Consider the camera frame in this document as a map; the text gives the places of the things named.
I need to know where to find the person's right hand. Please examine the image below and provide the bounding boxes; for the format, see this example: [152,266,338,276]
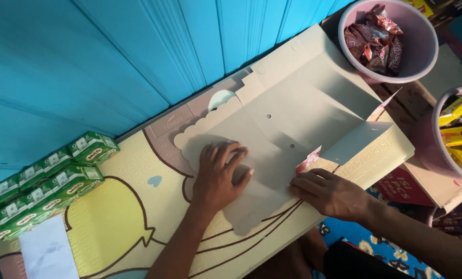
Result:
[288,168,372,224]

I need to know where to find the person's left hand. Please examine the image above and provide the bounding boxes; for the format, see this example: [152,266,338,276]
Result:
[192,141,255,212]

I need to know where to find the grey cardboard box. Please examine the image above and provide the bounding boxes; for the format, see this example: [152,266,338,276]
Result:
[174,24,415,237]

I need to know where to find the person's bare leg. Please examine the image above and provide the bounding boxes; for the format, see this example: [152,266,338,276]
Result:
[246,228,329,279]

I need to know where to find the person's black shorts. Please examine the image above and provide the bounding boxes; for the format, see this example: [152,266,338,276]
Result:
[322,240,415,279]

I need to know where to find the red printed carton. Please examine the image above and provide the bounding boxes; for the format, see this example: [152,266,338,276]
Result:
[374,167,435,207]

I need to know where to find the brown cardboard carton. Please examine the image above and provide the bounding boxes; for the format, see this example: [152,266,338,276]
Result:
[371,79,462,208]

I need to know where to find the pink plastic bucket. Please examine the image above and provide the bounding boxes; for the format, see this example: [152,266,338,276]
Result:
[432,86,462,189]
[337,0,439,84]

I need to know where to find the heap of dark snack sticks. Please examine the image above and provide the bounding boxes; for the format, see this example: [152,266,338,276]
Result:
[429,197,462,249]

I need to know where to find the pile of brown snack packets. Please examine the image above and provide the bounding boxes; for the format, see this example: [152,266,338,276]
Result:
[343,4,404,75]

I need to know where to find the pile of yellow snack packets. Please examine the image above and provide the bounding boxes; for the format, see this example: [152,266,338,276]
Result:
[439,88,462,180]

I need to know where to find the yellow cartoon foam play mat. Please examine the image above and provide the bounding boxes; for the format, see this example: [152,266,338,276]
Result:
[0,68,415,279]

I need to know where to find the yellow snack packet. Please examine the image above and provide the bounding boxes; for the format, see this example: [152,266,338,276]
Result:
[403,0,435,18]

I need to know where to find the row of green drink cartons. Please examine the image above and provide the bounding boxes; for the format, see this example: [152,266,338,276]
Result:
[0,131,120,245]

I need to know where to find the white paper sheet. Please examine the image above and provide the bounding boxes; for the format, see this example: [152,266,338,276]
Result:
[19,214,80,279]

